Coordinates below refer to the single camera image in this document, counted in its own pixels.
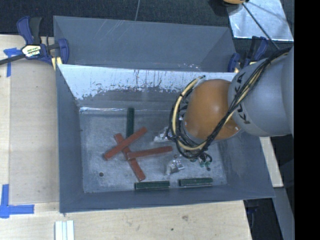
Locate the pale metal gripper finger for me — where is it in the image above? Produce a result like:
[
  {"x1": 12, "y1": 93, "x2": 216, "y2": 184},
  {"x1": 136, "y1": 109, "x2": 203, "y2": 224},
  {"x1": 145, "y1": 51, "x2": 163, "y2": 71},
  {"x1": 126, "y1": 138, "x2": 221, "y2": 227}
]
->
[
  {"x1": 153, "y1": 126, "x2": 172, "y2": 143},
  {"x1": 164, "y1": 158, "x2": 186, "y2": 176}
]

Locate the red-brown flat block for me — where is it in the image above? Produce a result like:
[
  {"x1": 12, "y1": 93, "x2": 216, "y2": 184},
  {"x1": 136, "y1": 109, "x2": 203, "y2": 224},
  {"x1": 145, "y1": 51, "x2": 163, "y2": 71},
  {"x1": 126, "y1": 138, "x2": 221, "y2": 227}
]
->
[
  {"x1": 126, "y1": 145, "x2": 174, "y2": 162},
  {"x1": 113, "y1": 133, "x2": 147, "y2": 183},
  {"x1": 103, "y1": 126, "x2": 149, "y2": 161}
]

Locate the dark green flat block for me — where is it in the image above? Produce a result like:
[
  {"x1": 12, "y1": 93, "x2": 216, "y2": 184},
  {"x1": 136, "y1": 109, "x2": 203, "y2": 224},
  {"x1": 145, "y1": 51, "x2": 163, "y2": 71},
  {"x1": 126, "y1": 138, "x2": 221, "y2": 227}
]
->
[
  {"x1": 125, "y1": 107, "x2": 136, "y2": 139},
  {"x1": 178, "y1": 177, "x2": 214, "y2": 188},
  {"x1": 134, "y1": 180, "x2": 171, "y2": 191}
]

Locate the grey metal bin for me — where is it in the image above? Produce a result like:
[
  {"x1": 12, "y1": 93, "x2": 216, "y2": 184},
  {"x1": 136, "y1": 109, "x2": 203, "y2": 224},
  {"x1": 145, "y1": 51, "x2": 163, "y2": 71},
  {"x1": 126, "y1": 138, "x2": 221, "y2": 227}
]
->
[{"x1": 52, "y1": 15, "x2": 276, "y2": 214}]

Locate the pale wood board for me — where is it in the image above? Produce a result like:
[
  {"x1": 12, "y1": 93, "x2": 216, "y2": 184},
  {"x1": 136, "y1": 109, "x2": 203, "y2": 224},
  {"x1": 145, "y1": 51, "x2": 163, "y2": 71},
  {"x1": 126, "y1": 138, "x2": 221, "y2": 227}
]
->
[{"x1": 8, "y1": 35, "x2": 61, "y2": 206}]

